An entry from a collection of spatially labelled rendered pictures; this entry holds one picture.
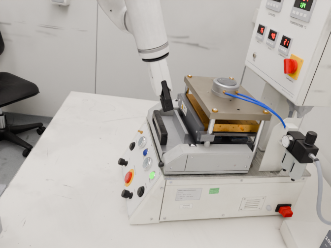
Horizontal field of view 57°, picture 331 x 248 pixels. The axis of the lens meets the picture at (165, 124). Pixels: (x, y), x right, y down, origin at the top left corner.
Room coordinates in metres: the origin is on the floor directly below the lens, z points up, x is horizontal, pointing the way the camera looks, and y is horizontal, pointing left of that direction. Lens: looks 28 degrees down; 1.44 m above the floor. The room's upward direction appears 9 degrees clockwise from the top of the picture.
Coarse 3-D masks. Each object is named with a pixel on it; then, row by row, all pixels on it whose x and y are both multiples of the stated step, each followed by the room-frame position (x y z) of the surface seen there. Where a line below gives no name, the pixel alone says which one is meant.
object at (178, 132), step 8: (176, 112) 0.89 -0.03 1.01; (168, 120) 0.91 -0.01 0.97; (176, 120) 0.87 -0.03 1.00; (152, 128) 0.87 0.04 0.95; (168, 128) 0.85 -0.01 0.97; (176, 128) 0.85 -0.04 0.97; (184, 128) 0.79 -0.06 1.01; (168, 136) 0.80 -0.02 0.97; (176, 136) 0.81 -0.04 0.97; (184, 136) 0.77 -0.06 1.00; (192, 136) 0.82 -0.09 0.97; (168, 144) 0.76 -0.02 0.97; (176, 144) 0.76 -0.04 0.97; (160, 152) 0.73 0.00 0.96; (256, 152) 0.79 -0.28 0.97
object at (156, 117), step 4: (156, 112) 0.87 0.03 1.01; (152, 116) 0.89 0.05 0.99; (156, 116) 0.85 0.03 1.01; (160, 116) 0.85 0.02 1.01; (152, 120) 0.88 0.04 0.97; (156, 120) 0.83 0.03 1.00; (160, 120) 0.82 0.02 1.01; (156, 124) 0.82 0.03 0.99; (160, 124) 0.80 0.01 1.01; (164, 124) 0.80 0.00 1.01; (160, 128) 0.78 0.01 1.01; (164, 128) 0.78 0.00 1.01; (160, 132) 0.76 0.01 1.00; (164, 132) 0.75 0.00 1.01; (160, 136) 0.76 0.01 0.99; (164, 136) 0.75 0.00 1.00; (160, 140) 0.75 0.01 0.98; (164, 140) 0.75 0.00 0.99; (160, 144) 0.75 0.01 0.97; (164, 144) 0.75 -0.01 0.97
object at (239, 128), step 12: (192, 96) 0.93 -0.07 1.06; (204, 120) 0.77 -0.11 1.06; (216, 120) 0.78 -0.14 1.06; (228, 120) 0.79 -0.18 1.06; (240, 120) 0.81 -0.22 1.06; (252, 120) 0.82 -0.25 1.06; (216, 132) 0.76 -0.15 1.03; (228, 132) 0.77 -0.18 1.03; (240, 132) 0.78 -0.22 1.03; (252, 132) 0.80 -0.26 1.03
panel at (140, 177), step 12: (144, 132) 0.91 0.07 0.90; (132, 156) 0.88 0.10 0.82; (144, 156) 0.80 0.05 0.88; (156, 156) 0.75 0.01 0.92; (132, 168) 0.82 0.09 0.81; (156, 168) 0.71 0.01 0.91; (132, 180) 0.77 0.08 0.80; (144, 180) 0.72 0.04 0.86; (156, 180) 0.67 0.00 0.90; (144, 192) 0.68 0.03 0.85; (132, 204) 0.69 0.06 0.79
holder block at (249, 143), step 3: (183, 117) 0.94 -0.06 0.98; (186, 123) 0.90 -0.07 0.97; (189, 129) 0.86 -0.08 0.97; (192, 132) 0.83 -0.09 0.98; (192, 135) 0.83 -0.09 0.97; (195, 138) 0.80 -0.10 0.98; (222, 138) 0.80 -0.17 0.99; (225, 138) 0.80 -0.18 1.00; (228, 138) 0.80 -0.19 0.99; (195, 141) 0.79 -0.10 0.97; (198, 141) 0.77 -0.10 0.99; (201, 141) 0.76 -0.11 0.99; (213, 141) 0.77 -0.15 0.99; (216, 141) 0.77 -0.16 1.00; (219, 141) 0.78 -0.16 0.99; (222, 141) 0.78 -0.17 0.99; (225, 141) 0.78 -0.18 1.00; (228, 141) 0.78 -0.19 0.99; (231, 141) 0.79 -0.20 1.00; (234, 141) 0.79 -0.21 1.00; (249, 141) 0.80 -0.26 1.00; (249, 144) 0.80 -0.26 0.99; (249, 147) 0.80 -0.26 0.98
